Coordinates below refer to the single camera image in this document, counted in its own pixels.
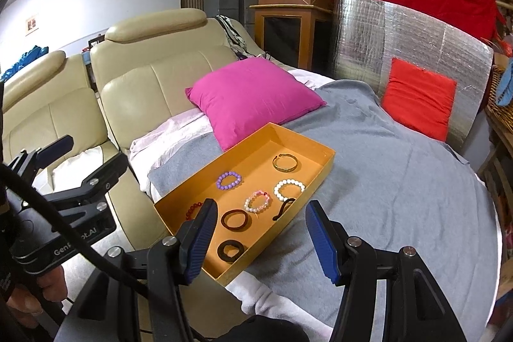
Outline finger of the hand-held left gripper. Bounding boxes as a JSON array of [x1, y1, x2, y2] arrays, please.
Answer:
[[7, 134, 75, 183], [43, 153, 130, 215]]

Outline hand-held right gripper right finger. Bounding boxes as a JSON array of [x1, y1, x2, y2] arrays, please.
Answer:
[[305, 200, 468, 342]]

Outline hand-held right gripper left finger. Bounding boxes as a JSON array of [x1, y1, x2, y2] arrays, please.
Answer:
[[53, 198, 219, 342]]

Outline dark brown disc ring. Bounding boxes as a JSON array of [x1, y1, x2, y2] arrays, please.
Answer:
[[218, 239, 245, 265]]

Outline red bead bracelet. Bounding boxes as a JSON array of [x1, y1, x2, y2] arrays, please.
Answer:
[[185, 201, 206, 222]]

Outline dark red bangle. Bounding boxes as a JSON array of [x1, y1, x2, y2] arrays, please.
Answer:
[[221, 208, 249, 231]]

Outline black cord loop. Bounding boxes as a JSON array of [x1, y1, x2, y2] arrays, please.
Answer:
[[272, 197, 297, 222]]

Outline pink bead bracelet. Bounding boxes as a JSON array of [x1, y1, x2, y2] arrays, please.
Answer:
[[244, 189, 272, 213]]

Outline white bead bracelet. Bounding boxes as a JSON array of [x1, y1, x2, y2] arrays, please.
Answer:
[[274, 179, 306, 202]]

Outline orange cardboard box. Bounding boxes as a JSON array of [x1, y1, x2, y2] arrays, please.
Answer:
[[153, 122, 336, 284]]

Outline person's left hand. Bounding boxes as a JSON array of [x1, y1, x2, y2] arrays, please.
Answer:
[[7, 269, 70, 327]]

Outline grey blanket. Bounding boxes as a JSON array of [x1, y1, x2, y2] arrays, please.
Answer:
[[147, 79, 502, 342]]

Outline gold metal bangle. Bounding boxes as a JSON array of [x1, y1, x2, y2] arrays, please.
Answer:
[[273, 153, 298, 173]]

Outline blue cloth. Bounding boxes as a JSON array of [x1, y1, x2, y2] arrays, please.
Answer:
[[0, 45, 49, 83], [496, 55, 513, 107]]

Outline beige leather sofa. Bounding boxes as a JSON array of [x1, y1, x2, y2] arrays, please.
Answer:
[[0, 7, 274, 247]]

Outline magenta cushion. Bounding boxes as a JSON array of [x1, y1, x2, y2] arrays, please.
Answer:
[[185, 57, 328, 151]]

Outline red cushion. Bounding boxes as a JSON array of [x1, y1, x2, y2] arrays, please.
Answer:
[[380, 57, 458, 143]]

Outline striped cloth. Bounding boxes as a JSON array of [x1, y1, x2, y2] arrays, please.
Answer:
[[216, 15, 248, 51]]

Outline silver foil sheet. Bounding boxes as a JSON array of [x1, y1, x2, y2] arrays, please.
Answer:
[[330, 0, 495, 157]]

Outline grey refrigerator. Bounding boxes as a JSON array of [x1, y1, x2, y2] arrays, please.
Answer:
[[202, 0, 259, 39]]

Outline wicker basket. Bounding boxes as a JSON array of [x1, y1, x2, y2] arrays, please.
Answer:
[[484, 63, 513, 127]]

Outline red cloth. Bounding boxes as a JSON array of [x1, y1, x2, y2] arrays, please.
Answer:
[[362, 0, 506, 43]]

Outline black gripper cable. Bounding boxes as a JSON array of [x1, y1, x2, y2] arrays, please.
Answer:
[[0, 165, 162, 299]]

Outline purple bead bracelet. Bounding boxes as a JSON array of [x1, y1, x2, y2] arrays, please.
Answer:
[[216, 171, 243, 191]]

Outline small wall picture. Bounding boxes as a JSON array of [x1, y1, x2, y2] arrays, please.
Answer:
[[24, 14, 40, 37]]

